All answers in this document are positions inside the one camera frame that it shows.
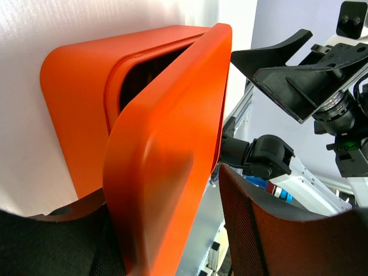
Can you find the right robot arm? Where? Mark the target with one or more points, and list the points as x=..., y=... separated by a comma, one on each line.
x=271, y=159

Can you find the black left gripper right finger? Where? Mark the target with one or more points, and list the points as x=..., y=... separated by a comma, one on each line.
x=270, y=237

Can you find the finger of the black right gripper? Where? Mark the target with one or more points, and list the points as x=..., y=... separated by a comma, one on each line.
x=299, y=92
x=248, y=62

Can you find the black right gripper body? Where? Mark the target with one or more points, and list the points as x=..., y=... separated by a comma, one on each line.
x=346, y=110

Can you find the orange chocolate box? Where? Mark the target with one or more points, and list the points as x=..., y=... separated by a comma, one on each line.
x=81, y=84

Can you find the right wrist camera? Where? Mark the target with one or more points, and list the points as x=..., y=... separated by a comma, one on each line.
x=352, y=20

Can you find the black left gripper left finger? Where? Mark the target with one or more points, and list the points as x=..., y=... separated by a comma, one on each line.
x=76, y=239

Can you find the orange box lid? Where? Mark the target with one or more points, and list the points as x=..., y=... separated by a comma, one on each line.
x=161, y=153

